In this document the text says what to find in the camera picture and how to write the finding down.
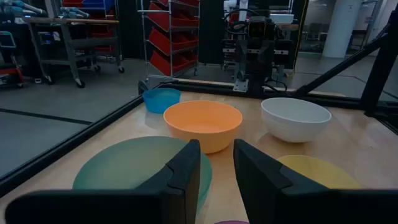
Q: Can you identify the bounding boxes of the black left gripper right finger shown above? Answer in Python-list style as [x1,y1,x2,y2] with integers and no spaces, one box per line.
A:
[233,138,398,224]

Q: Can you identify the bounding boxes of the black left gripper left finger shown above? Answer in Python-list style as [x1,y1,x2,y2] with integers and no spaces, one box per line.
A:
[4,139,201,224]

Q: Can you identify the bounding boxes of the yellow plastic bowl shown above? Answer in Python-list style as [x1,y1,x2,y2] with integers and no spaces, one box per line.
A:
[277,154,361,190]

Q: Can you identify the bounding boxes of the green plastic bowl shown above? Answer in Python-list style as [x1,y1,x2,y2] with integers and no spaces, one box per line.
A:
[72,136,213,215]

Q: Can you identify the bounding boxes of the coloured bowls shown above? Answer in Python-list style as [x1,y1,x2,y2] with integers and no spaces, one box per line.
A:
[163,100,243,154]

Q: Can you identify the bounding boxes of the white plastic bowl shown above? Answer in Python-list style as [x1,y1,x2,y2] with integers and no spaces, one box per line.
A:
[261,97,333,144]

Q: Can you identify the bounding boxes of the blue plastic bowl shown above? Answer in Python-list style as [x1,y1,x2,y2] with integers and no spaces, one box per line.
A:
[142,87,182,114]

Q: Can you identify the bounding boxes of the white round pillar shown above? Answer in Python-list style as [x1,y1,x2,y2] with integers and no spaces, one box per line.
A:
[322,0,363,59]

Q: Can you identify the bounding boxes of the red storage bin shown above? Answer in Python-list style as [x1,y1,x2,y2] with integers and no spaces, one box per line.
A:
[148,27,200,56]
[147,1,200,32]
[149,49,199,77]

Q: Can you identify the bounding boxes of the grey wheeled workbench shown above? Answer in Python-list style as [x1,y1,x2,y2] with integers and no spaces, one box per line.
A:
[23,17,126,88]

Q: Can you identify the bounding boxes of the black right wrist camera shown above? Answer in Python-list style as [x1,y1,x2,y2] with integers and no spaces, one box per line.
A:
[248,17,276,40]

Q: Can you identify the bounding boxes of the yellow hanging cable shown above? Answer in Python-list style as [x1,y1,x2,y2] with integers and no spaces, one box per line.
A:
[294,0,308,73]

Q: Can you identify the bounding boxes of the metal wire shelf rack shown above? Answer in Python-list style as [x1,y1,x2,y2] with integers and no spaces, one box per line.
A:
[137,0,201,94]

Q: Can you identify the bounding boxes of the black aluminium table frame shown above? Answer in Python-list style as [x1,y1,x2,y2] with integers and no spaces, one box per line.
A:
[0,12,398,197]

